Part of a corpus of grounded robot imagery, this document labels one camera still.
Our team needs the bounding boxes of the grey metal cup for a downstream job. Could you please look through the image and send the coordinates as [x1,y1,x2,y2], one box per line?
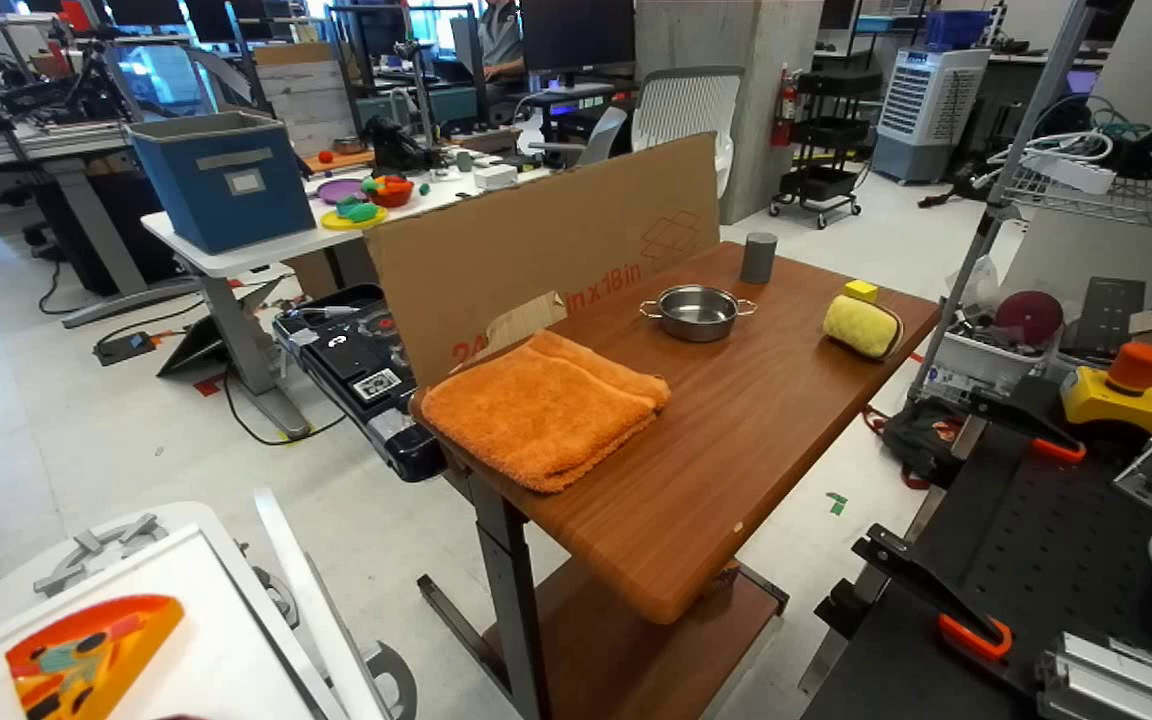
[737,229,782,287]

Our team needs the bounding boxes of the silver pot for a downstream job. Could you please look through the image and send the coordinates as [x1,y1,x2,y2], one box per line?
[637,279,759,348]

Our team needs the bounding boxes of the orange folded towel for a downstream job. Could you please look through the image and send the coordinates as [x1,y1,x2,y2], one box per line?
[416,327,677,498]

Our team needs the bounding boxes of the brown cardboard board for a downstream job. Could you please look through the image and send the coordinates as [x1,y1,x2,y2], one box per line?
[363,128,723,392]

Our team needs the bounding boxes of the wooden table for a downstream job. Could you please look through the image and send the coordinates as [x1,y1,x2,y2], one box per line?
[411,236,949,720]

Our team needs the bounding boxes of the black flat case with label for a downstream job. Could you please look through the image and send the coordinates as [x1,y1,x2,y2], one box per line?
[273,283,448,483]

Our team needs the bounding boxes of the green toy plate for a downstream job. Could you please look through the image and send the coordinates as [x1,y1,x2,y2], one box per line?
[330,196,382,229]

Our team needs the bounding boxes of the white office chair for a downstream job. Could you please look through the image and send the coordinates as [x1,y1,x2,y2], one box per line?
[629,70,746,199]

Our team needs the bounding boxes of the yellow striped sponge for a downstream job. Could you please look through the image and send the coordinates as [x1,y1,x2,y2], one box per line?
[819,294,902,361]

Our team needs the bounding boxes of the red fire extinguisher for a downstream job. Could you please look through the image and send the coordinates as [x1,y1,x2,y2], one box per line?
[767,70,805,154]

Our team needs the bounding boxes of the black monitor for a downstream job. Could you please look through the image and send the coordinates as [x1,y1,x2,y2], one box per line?
[520,0,638,75]

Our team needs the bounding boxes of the black utility cart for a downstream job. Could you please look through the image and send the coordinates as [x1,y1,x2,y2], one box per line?
[767,64,887,233]

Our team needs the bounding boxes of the white desk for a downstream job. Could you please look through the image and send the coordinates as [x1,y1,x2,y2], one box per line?
[137,154,550,445]

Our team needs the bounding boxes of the blue storage bin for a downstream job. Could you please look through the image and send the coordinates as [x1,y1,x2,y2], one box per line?
[126,110,319,255]

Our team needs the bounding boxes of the white air cooler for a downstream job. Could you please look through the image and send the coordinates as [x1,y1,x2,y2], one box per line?
[866,44,990,190]

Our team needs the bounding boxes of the white equipment cart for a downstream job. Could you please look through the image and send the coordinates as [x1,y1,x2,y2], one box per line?
[0,498,420,720]

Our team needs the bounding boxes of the black perforated breadboard table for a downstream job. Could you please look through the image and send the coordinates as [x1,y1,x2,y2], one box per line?
[800,396,1152,720]

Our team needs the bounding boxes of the white power strip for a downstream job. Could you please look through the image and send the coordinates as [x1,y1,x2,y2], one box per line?
[1018,149,1121,199]

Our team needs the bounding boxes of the yellow emergency stop button box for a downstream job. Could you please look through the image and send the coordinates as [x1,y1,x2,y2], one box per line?
[1059,340,1152,442]

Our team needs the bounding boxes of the black clamp with orange handle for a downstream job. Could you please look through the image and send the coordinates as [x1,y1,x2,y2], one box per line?
[850,519,1016,673]
[918,396,1093,472]

